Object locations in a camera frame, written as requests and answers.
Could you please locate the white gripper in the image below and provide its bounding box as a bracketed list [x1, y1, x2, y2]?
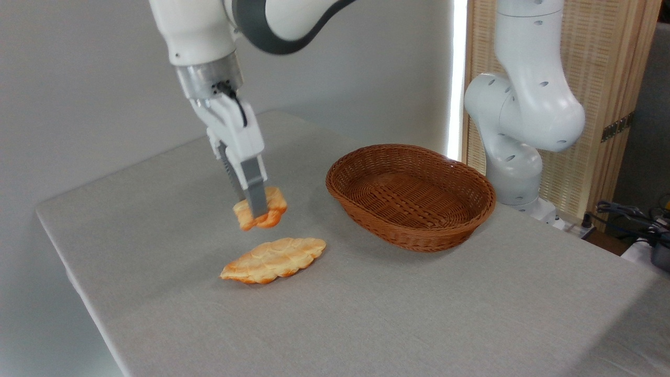
[189, 93, 270, 220]

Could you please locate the small round bread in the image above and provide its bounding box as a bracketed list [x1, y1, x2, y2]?
[232, 186, 288, 232]

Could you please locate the long flat bread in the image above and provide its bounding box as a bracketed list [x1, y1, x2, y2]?
[219, 237, 327, 285]

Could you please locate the brown wicker basket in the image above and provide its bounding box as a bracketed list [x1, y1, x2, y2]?
[325, 144, 497, 253]

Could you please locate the grey tablecloth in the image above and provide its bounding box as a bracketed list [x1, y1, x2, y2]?
[35, 109, 670, 377]

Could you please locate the white power strip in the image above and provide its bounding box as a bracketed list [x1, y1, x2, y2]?
[560, 216, 598, 240]

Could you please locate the dark metal screen hinge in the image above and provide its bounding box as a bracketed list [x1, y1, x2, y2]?
[600, 112, 635, 143]

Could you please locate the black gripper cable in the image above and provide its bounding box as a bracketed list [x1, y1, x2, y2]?
[213, 81, 249, 128]

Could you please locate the black cable bundle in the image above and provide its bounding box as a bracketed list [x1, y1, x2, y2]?
[595, 200, 670, 248]

